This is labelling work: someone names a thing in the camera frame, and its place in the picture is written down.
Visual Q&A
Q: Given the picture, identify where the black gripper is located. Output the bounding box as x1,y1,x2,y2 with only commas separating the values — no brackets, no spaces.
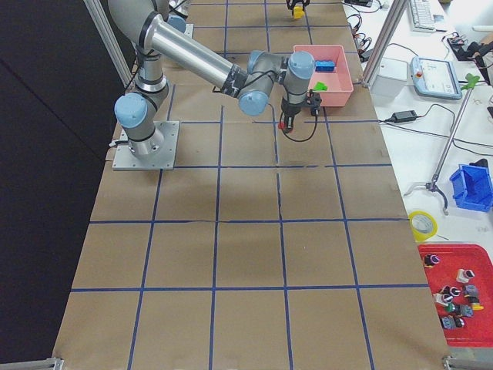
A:
281,100,304,133
289,0,306,7

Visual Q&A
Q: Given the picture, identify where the yellow toy block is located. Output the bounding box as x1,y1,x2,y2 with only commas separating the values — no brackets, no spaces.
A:
293,8,304,19

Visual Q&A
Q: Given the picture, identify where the green toy block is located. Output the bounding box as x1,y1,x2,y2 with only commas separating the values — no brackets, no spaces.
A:
313,82,328,92

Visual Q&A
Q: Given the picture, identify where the blue toy block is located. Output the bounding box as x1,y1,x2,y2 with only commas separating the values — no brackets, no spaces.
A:
315,60,337,73

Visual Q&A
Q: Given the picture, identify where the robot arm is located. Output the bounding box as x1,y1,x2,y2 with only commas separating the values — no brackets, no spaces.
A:
108,1,320,170
167,0,310,32

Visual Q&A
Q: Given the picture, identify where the pink plastic box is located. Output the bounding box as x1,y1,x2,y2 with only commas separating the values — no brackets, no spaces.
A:
293,45,354,107

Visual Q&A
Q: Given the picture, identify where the white box device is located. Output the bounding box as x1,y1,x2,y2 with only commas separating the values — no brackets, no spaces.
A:
371,58,408,98

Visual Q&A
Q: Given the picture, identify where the black power adapter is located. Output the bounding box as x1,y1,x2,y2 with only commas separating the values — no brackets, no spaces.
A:
390,110,418,123

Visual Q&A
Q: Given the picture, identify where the white keyboard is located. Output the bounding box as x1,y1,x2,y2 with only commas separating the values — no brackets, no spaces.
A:
408,0,436,32

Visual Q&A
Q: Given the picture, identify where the teach pendant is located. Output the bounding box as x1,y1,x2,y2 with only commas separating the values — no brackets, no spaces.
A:
410,56,462,100

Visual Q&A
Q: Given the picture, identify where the yellow tape roll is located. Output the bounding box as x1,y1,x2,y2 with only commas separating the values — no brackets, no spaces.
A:
409,210,438,242

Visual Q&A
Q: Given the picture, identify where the reacher grabber tool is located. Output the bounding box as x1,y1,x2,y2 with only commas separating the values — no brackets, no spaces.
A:
403,73,480,216

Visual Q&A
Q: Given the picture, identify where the blue storage bin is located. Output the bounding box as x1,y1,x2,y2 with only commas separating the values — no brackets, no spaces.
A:
449,164,492,212

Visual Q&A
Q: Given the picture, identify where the red plastic tray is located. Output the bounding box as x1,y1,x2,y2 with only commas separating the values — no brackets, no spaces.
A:
418,244,492,347

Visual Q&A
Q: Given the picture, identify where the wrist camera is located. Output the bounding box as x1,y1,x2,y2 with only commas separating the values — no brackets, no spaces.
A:
306,89,321,117

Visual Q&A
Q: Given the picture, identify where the aluminium frame post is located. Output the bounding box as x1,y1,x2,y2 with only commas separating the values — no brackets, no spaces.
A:
361,0,408,88

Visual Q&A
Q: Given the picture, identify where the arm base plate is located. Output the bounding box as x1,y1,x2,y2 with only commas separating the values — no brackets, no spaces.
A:
184,23,194,38
112,121,180,170

